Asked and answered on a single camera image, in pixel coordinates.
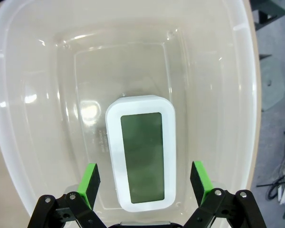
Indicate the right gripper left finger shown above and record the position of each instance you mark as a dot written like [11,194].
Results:
[88,187]

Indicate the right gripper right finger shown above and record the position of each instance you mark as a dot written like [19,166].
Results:
[202,185]

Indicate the unwrapped white digital clock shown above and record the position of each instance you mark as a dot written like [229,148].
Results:
[142,154]

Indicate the clear plastic container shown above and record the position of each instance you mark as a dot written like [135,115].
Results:
[38,95]

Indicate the black stand leg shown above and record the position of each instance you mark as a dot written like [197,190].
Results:
[275,9]

